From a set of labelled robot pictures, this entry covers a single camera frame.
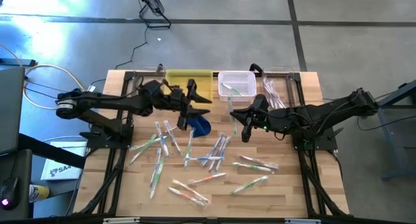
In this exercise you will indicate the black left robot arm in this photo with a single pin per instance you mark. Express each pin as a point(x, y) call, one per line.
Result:
point(113, 102)

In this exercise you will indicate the black desk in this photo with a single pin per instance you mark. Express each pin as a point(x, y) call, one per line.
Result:
point(22, 165)

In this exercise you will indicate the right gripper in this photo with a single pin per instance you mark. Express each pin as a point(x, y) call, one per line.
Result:
point(263, 118)

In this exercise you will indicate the white perforated plastic basket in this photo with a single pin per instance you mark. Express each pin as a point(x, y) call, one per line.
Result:
point(242, 79)

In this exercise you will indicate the black desk beam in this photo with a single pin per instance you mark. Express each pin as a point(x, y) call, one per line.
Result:
point(48, 151)

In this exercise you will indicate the pink toothbrush in clear wrapper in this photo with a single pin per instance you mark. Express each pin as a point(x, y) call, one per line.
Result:
point(172, 129)

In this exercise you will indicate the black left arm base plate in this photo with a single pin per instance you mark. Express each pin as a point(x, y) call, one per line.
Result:
point(97, 143)

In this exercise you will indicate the grey metal table frame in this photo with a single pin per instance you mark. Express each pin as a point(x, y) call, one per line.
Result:
point(390, 143)

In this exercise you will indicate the clear plastic bin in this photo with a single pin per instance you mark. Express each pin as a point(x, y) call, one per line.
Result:
point(289, 84)
point(146, 74)

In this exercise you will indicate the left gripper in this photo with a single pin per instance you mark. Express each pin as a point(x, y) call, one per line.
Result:
point(177, 99)

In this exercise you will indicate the green toothbrush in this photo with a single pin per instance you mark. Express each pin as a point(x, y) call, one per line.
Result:
point(146, 143)
point(158, 181)
point(252, 167)
point(189, 149)
point(232, 88)
point(138, 156)
point(250, 184)
point(230, 104)

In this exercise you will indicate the yellow white cup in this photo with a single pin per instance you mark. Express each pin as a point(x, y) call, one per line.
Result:
point(39, 193)

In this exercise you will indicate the yellow plastic bin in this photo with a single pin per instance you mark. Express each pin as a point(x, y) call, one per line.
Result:
point(206, 82)

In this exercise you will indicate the black computer mouse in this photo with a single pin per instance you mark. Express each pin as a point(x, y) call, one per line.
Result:
point(9, 193)

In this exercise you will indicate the blue cloth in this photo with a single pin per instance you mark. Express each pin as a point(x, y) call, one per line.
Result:
point(200, 126)

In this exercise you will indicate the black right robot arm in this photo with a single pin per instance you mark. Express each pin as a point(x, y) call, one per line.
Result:
point(325, 115)

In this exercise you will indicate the white printed box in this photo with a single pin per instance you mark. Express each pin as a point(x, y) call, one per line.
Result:
point(61, 172)

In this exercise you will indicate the orange toothbrush in clear wrapper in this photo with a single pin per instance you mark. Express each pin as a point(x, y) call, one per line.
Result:
point(190, 190)
point(208, 178)
point(185, 195)

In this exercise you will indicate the grey laptop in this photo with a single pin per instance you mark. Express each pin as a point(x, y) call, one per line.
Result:
point(11, 110)

